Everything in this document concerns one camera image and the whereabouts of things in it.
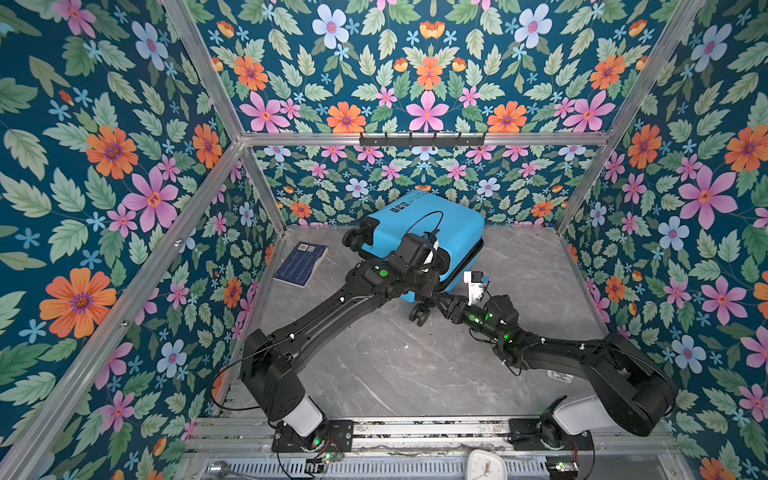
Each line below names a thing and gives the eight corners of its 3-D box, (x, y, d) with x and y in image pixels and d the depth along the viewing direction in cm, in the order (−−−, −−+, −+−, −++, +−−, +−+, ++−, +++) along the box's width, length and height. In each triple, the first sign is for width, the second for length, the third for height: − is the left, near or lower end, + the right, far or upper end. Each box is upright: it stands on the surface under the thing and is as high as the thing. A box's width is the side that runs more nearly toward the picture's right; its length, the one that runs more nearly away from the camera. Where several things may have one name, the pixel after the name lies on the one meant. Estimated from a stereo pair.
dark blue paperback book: (274, 279, 107) (272, 276, 105) (302, 242, 118) (301, 239, 117) (303, 288, 104) (301, 285, 103) (329, 250, 116) (328, 246, 114)
